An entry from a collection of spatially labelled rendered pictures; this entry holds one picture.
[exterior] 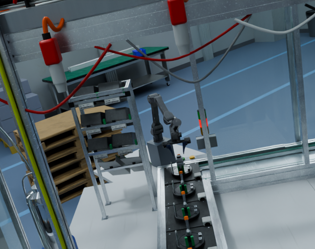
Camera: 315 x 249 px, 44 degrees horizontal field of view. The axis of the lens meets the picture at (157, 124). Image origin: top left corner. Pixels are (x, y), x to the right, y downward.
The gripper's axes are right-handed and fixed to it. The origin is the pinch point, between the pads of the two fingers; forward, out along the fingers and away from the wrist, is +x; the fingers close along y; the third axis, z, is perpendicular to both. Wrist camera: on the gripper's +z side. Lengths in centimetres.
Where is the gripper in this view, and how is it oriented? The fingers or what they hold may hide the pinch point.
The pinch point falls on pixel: (177, 149)
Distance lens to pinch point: 249.4
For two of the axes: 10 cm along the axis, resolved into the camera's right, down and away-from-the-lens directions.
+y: 9.8, -1.8, -0.7
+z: -1.3, -3.6, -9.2
